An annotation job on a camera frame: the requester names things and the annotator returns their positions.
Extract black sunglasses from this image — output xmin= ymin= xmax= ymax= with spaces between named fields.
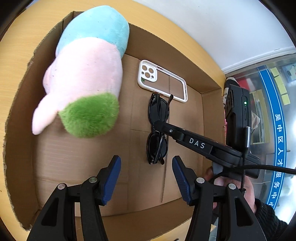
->
xmin=147 ymin=93 xmax=174 ymax=165

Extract person's hand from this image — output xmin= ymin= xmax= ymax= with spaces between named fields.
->
xmin=203 ymin=167 xmax=261 ymax=217

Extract grey black cloth bag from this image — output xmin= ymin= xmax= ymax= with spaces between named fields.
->
xmin=222 ymin=77 xmax=261 ymax=130

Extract yellow sticky note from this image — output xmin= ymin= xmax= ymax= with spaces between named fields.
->
xmin=274 ymin=75 xmax=287 ymax=95
xmin=270 ymin=67 xmax=280 ymax=77
xmin=281 ymin=94 xmax=290 ymax=105

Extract shallow brown cardboard box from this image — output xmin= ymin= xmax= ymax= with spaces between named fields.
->
xmin=1 ymin=11 xmax=225 ymax=240

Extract white clear phone case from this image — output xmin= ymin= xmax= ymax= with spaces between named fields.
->
xmin=137 ymin=60 xmax=188 ymax=103

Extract blue pink green plush toy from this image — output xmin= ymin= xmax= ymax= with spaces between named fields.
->
xmin=32 ymin=6 xmax=130 ymax=138

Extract black cable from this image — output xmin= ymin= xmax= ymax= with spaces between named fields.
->
xmin=209 ymin=126 xmax=296 ymax=194

